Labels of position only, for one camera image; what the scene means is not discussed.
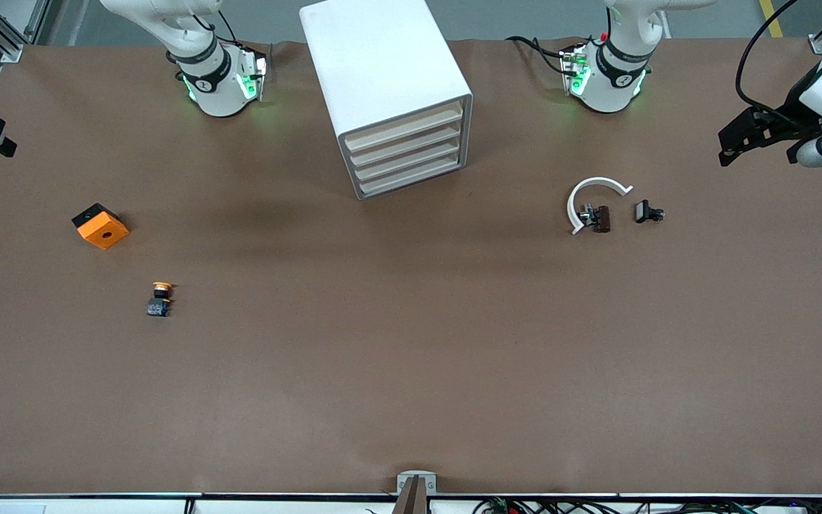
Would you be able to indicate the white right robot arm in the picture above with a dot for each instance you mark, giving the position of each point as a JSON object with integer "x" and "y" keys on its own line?
{"x": 215, "y": 89}

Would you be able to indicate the brown table mat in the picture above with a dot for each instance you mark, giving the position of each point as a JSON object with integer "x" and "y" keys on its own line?
{"x": 411, "y": 357}

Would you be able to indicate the white table edge rail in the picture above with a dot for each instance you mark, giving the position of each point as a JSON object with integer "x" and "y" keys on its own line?
{"x": 97, "y": 505}

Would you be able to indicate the orange push button switch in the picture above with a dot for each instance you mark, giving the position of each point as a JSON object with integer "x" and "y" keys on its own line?
{"x": 160, "y": 303}

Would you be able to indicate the orange and black box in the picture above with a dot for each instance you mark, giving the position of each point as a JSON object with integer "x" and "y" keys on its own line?
{"x": 103, "y": 228}

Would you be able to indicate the small black electrical component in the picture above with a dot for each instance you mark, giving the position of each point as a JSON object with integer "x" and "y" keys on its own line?
{"x": 645, "y": 211}

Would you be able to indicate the small brown electrical component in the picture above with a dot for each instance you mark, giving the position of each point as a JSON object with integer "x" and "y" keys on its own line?
{"x": 599, "y": 218}

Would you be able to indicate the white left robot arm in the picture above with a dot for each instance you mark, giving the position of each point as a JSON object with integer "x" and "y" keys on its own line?
{"x": 614, "y": 86}

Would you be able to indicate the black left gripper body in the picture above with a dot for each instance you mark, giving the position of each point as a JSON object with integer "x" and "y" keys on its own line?
{"x": 793, "y": 106}

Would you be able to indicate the white curved plastic piece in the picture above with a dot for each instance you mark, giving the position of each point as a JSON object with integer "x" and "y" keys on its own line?
{"x": 596, "y": 182}

